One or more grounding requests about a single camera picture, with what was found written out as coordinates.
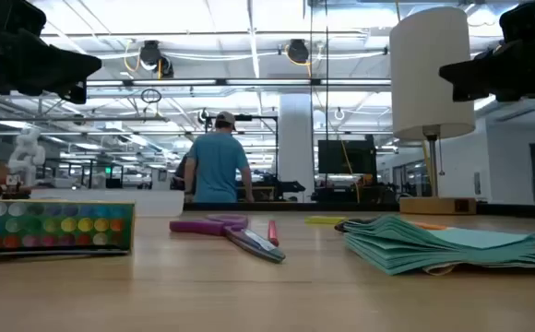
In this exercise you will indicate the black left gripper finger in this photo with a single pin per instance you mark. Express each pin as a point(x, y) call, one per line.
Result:
point(55, 69)

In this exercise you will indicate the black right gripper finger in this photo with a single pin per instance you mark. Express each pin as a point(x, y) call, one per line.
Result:
point(484, 76)

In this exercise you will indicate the green yellow crayon box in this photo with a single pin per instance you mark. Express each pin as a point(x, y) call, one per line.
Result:
point(51, 226)

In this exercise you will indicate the orange pencil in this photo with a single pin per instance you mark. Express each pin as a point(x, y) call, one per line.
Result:
point(429, 226)

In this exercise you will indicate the teal sticky note pad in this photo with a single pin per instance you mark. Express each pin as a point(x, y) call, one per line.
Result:
point(415, 249)

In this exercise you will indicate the red pencil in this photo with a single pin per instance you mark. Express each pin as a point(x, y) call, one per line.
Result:
point(273, 233)

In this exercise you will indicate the white shade wooden table lamp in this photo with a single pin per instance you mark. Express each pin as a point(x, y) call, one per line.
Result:
point(429, 74)

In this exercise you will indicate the white humanoid robot figure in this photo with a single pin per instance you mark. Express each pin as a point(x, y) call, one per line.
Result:
point(27, 157)

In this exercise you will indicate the black monitor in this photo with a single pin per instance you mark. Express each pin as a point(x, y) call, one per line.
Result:
point(347, 157)

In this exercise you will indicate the person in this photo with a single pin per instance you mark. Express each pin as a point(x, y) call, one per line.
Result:
point(217, 166)

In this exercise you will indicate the white building column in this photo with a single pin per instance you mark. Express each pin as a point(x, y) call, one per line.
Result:
point(296, 147)

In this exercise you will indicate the small yellow eraser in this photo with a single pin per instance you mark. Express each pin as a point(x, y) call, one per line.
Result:
point(325, 220)

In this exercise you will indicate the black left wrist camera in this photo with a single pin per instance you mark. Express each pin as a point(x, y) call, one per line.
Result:
point(4, 16)

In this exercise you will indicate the black metal table frame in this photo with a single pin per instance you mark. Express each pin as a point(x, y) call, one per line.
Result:
point(295, 206)

